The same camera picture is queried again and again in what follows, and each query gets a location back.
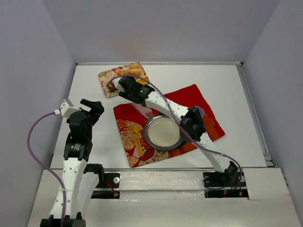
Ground large orange-glazed bread roll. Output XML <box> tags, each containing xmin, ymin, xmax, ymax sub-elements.
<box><xmin>117</xmin><ymin>70</ymin><xmax>128</xmax><ymax>76</ymax></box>

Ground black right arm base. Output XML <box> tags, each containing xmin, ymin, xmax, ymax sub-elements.
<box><xmin>202</xmin><ymin>171</ymin><xmax>249</xmax><ymax>199</ymax></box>

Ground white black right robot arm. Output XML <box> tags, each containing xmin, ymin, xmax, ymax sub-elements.
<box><xmin>111</xmin><ymin>75</ymin><xmax>243</xmax><ymax>182</ymax></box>

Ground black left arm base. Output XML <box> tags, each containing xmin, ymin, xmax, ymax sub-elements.
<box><xmin>40</xmin><ymin>212</ymin><xmax>86</xmax><ymax>227</ymax></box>

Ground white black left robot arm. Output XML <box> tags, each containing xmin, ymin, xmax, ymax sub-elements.
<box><xmin>50</xmin><ymin>99</ymin><xmax>104</xmax><ymax>219</ymax></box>

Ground brown chocolate swirl bread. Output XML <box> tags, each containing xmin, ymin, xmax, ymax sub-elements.
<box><xmin>106</xmin><ymin>83</ymin><xmax>117</xmax><ymax>93</ymax></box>

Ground orange glazed bagel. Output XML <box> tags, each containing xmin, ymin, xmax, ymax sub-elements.
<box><xmin>135</xmin><ymin>78</ymin><xmax>149</xmax><ymax>85</ymax></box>

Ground sesame sandwich bun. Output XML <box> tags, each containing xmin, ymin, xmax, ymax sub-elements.
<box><xmin>127</xmin><ymin>69</ymin><xmax>142</xmax><ymax>76</ymax></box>

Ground red patterned placemat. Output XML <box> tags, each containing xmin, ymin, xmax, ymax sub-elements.
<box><xmin>113</xmin><ymin>84</ymin><xmax>225</xmax><ymax>168</ymax></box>

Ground small pale round bun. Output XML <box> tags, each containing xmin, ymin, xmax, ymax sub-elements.
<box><xmin>129</xmin><ymin>62</ymin><xmax>141</xmax><ymax>70</ymax></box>

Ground floral rectangular tray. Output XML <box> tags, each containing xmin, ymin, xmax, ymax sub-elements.
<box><xmin>98</xmin><ymin>63</ymin><xmax>149</xmax><ymax>98</ymax></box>

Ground yellow fork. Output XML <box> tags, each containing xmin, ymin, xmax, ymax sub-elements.
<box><xmin>130</xmin><ymin>125</ymin><xmax>143</xmax><ymax>157</ymax></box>

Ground silver metal plate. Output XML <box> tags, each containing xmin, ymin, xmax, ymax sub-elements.
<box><xmin>143</xmin><ymin>113</ymin><xmax>187</xmax><ymax>151</ymax></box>

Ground lavender plastic cup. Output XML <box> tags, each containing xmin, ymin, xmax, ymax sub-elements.
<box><xmin>198</xmin><ymin>106</ymin><xmax>204</xmax><ymax>117</ymax></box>

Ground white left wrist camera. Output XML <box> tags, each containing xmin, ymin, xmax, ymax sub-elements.
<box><xmin>53</xmin><ymin>99</ymin><xmax>80</xmax><ymax>118</ymax></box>

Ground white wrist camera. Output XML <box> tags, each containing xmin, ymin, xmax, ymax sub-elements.
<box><xmin>109</xmin><ymin>78</ymin><xmax>124</xmax><ymax>93</ymax></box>
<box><xmin>53</xmin><ymin>99</ymin><xmax>80</xmax><ymax>118</ymax></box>

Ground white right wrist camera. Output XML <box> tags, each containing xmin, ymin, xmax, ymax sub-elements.
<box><xmin>109</xmin><ymin>78</ymin><xmax>124</xmax><ymax>93</ymax></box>

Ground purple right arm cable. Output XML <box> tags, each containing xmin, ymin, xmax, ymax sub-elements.
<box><xmin>107</xmin><ymin>76</ymin><xmax>243</xmax><ymax>197</ymax></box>

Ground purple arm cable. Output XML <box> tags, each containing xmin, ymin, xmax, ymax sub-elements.
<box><xmin>107</xmin><ymin>76</ymin><xmax>243</xmax><ymax>197</ymax></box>
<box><xmin>26</xmin><ymin>112</ymin><xmax>67</xmax><ymax>227</ymax></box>

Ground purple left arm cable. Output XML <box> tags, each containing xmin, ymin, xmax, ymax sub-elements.
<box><xmin>26</xmin><ymin>112</ymin><xmax>67</xmax><ymax>227</ymax></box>

